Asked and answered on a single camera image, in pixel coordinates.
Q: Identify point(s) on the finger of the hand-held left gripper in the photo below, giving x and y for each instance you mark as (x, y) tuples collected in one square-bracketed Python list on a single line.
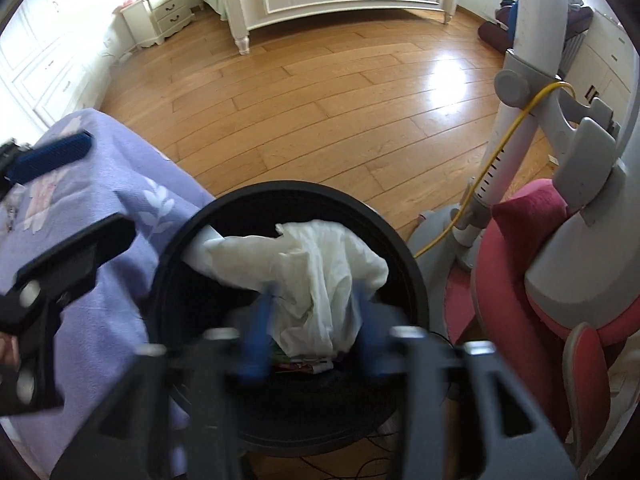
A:
[(50, 160), (75, 255)]

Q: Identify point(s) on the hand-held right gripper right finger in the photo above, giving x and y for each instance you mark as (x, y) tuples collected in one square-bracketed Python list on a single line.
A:
[(372, 340)]

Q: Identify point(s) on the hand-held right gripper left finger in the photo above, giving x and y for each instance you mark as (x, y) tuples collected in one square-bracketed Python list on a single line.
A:
[(257, 340)]

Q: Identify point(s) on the black round trash bin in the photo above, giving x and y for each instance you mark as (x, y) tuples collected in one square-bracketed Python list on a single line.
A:
[(300, 410)]

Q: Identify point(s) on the white plastic bag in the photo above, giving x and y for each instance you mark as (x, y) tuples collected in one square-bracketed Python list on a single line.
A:
[(325, 270)]

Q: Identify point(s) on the person's left hand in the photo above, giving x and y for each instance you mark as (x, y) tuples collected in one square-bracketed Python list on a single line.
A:
[(7, 350)]

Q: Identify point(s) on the white wardrobe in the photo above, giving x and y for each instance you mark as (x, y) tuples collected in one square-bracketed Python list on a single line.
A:
[(40, 50)]

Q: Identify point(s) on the cream nightstand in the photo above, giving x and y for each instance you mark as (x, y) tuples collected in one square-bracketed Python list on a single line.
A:
[(165, 15)]

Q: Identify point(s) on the dark massage chair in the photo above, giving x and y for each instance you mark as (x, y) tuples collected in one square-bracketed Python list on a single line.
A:
[(492, 35)]

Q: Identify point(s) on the blue cloth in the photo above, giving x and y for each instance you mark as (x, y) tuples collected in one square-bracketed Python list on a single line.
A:
[(513, 20)]

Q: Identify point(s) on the white cabinet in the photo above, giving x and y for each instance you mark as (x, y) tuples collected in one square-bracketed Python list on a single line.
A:
[(605, 60)]

